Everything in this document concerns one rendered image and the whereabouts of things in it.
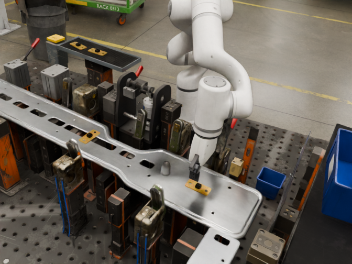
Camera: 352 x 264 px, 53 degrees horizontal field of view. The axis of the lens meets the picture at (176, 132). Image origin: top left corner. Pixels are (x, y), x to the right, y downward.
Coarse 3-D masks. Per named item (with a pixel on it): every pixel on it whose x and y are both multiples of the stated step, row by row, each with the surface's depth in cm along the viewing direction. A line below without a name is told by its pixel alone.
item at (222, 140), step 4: (224, 120) 114; (228, 120) 116; (224, 124) 118; (228, 124) 117; (224, 128) 119; (228, 128) 117; (224, 132) 120; (228, 132) 119; (220, 136) 121; (224, 136) 119; (220, 140) 122; (224, 140) 120; (216, 144) 122; (220, 144) 122; (224, 144) 120; (216, 148) 124; (224, 148) 122; (220, 152) 122; (220, 156) 123
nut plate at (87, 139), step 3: (93, 129) 138; (90, 132) 136; (93, 132) 136; (96, 132) 137; (99, 132) 137; (84, 135) 134; (87, 135) 133; (90, 135) 133; (93, 135) 135; (96, 135) 135; (81, 138) 133; (84, 138) 133; (87, 138) 133; (90, 138) 133; (93, 138) 134; (81, 141) 131; (84, 141) 131; (87, 141) 132
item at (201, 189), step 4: (188, 180) 119; (192, 180) 119; (188, 184) 118; (192, 184) 118; (196, 184) 117; (200, 184) 117; (192, 188) 116; (196, 188) 117; (200, 188) 117; (204, 188) 117; (208, 188) 117; (200, 192) 115; (204, 192) 115; (208, 192) 115
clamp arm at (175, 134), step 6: (174, 120) 129; (180, 120) 129; (174, 126) 129; (180, 126) 129; (174, 132) 131; (180, 132) 130; (174, 138) 132; (180, 138) 132; (174, 144) 133; (174, 150) 133
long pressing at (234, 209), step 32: (32, 96) 154; (32, 128) 136; (64, 128) 137; (96, 128) 139; (96, 160) 125; (128, 160) 125; (160, 160) 127; (192, 192) 115; (224, 192) 116; (256, 192) 117; (224, 224) 106
